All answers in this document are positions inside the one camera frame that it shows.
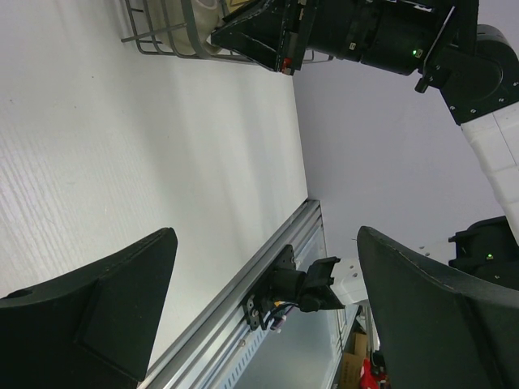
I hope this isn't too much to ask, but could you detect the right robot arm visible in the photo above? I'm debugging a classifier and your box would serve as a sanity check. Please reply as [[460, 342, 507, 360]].
[[211, 1, 518, 258]]

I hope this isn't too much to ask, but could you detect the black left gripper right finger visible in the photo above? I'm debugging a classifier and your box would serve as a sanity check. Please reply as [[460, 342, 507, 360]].
[[357, 226, 518, 388]]

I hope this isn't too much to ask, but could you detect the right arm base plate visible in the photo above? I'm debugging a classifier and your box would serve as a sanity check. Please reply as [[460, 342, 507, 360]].
[[241, 245, 305, 331]]

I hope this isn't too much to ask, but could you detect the grey wire dish rack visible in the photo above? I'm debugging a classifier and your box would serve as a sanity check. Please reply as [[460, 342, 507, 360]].
[[126, 1, 320, 75]]

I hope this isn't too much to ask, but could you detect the cardboard box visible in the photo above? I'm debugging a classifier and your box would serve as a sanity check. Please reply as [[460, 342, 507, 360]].
[[338, 353, 364, 389], [345, 332, 368, 357]]

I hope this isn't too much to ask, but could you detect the grey-brown stoneware cup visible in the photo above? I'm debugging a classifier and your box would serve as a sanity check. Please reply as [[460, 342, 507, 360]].
[[148, 1, 223, 56]]

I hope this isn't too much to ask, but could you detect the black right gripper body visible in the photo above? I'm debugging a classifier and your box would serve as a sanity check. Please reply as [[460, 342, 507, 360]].
[[275, 1, 452, 76]]

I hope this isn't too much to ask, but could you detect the aluminium mounting rail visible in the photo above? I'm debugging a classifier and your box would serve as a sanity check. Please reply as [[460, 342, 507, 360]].
[[139, 200, 322, 388]]

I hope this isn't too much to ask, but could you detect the perforated cable duct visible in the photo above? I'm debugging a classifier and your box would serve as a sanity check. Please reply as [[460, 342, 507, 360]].
[[215, 329, 269, 389]]

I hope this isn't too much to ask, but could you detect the yellow ceramic mug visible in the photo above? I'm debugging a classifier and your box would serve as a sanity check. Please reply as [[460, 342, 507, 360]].
[[226, 0, 251, 10]]

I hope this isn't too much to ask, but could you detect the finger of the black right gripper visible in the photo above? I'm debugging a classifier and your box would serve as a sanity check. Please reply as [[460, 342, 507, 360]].
[[211, 7, 284, 72]]

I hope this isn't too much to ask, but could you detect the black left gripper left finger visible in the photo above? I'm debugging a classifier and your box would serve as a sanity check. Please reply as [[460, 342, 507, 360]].
[[1, 228, 178, 388]]

